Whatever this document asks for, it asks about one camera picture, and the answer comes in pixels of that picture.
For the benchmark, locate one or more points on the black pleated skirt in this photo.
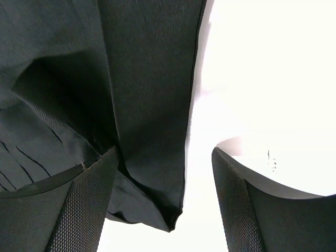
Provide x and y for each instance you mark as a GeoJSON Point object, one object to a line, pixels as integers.
{"type": "Point", "coordinates": [80, 77]}

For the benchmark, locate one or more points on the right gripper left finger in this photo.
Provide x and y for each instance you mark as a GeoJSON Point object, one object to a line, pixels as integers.
{"type": "Point", "coordinates": [65, 212]}

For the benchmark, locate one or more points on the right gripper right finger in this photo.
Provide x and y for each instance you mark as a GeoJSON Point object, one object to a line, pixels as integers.
{"type": "Point", "coordinates": [260, 214]}

